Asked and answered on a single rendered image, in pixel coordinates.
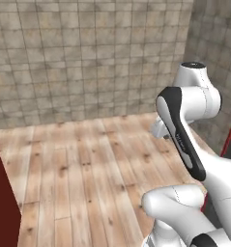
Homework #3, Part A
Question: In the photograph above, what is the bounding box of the dark red cabinet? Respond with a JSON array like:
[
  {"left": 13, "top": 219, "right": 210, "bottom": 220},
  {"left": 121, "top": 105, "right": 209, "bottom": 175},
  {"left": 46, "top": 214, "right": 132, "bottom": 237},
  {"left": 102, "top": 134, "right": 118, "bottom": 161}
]
[{"left": 0, "top": 133, "right": 23, "bottom": 247}]

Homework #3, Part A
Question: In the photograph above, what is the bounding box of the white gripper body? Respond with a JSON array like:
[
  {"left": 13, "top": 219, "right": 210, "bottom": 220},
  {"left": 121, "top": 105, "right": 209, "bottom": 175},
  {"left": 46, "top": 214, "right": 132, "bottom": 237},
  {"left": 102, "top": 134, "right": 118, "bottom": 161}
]
[{"left": 149, "top": 116, "right": 170, "bottom": 140}]

